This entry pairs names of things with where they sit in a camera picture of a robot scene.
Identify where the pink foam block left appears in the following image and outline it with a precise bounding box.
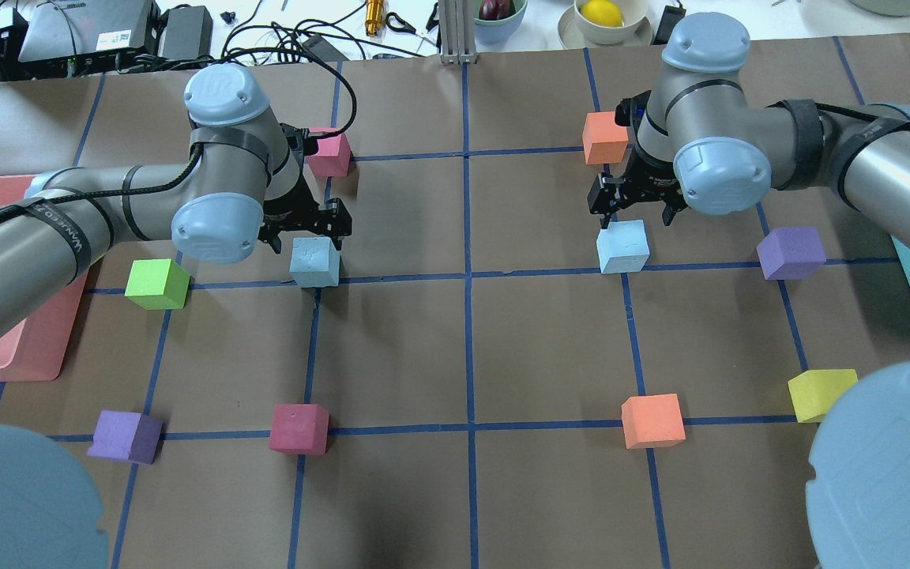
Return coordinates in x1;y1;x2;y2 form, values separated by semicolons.
306;129;352;178

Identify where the pink plastic bin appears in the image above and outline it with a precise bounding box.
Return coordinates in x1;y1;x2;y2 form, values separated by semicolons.
0;175;87;382

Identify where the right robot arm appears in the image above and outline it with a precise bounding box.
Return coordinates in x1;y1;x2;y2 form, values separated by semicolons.
588;12;910;568

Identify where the black electronics box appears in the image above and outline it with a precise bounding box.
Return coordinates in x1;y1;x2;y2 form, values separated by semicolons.
18;1;161;65

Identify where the purple foam block right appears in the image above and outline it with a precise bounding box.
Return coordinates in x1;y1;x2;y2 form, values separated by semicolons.
756;226;827;281

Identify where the black power adapter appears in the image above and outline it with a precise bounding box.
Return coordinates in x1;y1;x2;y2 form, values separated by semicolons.
300;35;336;62

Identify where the orange foam block far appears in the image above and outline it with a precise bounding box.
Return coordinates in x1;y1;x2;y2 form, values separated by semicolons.
581;111;630;165

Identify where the orange foam block near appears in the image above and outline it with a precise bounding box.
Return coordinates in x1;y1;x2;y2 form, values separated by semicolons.
621;394;686;450

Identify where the purple foam block left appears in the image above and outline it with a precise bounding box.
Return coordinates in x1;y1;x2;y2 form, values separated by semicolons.
87;409;163;465

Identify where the magenta foam block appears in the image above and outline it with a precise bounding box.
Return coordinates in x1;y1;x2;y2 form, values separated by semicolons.
268;403;331;456

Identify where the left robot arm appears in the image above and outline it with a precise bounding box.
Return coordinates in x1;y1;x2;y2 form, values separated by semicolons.
0;62;352;338

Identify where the green foam block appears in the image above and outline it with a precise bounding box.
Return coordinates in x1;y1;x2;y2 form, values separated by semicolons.
124;258;191;311

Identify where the light blue foam block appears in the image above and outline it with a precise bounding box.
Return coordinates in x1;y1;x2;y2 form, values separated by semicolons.
596;220;650;274
289;236;340;288

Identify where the purple foam block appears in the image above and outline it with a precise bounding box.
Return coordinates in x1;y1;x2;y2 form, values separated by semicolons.
87;409;163;465
756;226;827;281

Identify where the brass metal tool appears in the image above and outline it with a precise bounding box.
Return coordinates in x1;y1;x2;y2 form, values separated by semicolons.
364;0;385;37

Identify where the orange foam block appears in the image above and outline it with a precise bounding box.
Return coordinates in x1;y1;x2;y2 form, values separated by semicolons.
581;111;630;165
621;394;686;450

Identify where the yellow foam block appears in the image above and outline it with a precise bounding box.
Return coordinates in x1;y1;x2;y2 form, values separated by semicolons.
787;368;859;424

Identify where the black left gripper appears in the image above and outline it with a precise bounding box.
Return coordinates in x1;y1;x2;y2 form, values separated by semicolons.
259;123;352;254

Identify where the bowl with lemon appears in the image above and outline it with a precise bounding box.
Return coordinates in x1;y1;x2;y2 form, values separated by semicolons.
558;1;652;48

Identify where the aluminium extrusion post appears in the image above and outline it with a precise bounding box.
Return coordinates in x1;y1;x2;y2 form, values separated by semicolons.
437;0;478;65

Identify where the green bowl with fruit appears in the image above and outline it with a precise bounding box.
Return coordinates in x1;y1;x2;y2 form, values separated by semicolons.
471;1;528;44

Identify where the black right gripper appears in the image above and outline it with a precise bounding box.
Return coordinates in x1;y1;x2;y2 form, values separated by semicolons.
588;147;687;230

